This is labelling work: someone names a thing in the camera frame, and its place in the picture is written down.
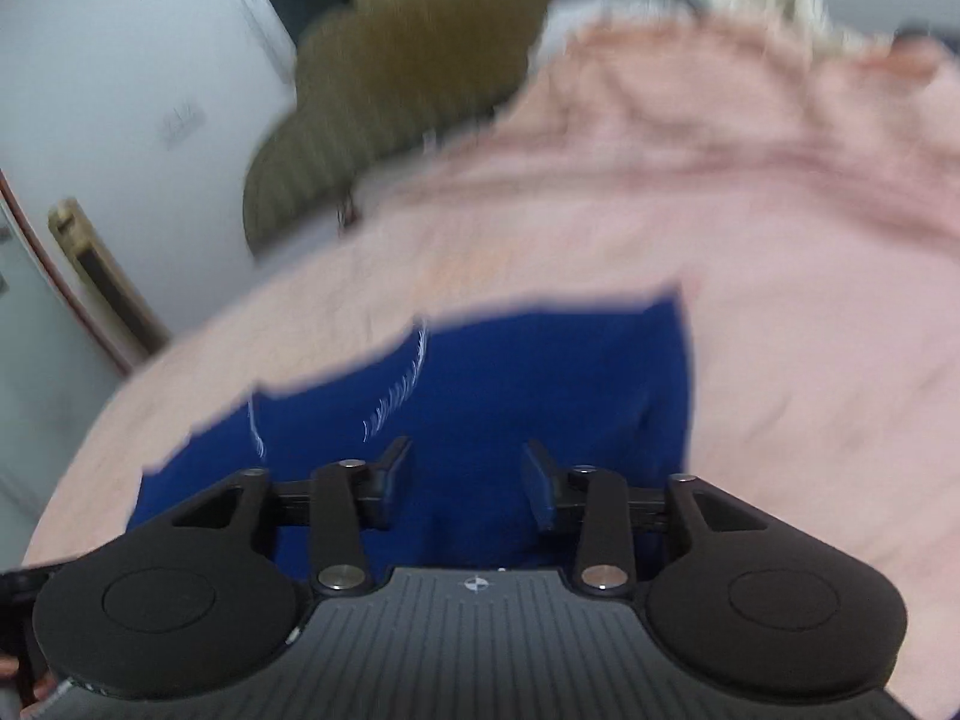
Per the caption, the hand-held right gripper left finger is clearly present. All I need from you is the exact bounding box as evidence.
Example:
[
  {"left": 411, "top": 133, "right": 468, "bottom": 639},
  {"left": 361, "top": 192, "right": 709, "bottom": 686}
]
[{"left": 171, "top": 435, "right": 415, "bottom": 595}]

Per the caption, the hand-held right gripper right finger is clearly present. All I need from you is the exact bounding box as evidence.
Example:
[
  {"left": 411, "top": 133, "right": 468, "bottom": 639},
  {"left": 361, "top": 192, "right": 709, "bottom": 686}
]
[{"left": 523, "top": 439, "right": 788, "bottom": 595}]

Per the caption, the blue knit sweater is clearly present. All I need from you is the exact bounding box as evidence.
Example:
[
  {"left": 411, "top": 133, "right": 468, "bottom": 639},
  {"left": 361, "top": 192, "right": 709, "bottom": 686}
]
[{"left": 124, "top": 281, "right": 695, "bottom": 586}]

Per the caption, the pink floral bed sheet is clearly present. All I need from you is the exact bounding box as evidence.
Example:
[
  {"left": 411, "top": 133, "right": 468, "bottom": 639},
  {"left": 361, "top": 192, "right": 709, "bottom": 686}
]
[{"left": 22, "top": 112, "right": 960, "bottom": 720}]

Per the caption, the gold tower air conditioner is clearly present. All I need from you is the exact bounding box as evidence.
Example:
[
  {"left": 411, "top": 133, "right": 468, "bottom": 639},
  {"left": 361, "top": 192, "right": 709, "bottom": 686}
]
[{"left": 49, "top": 199, "right": 170, "bottom": 353}]

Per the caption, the olive green padded headboard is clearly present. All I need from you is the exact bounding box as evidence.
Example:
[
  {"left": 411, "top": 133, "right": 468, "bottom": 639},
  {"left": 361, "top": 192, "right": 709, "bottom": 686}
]
[{"left": 241, "top": 0, "right": 676, "bottom": 256}]

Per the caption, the orange blanket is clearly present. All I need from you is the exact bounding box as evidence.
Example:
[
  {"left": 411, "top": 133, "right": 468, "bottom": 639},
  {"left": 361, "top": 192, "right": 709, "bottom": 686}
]
[{"left": 499, "top": 15, "right": 960, "bottom": 192}]

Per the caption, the pale blue cloth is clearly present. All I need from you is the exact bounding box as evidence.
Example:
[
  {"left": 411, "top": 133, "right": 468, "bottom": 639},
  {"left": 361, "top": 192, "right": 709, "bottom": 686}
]
[{"left": 541, "top": 0, "right": 627, "bottom": 57}]

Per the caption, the red-brown door frame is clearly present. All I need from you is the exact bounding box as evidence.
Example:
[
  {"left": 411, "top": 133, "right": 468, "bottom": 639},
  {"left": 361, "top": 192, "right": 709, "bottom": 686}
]
[{"left": 0, "top": 169, "right": 132, "bottom": 376}]

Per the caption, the white wall socket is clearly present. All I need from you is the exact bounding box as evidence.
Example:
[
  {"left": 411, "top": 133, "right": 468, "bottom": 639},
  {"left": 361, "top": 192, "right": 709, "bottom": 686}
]
[{"left": 161, "top": 101, "right": 207, "bottom": 149}]

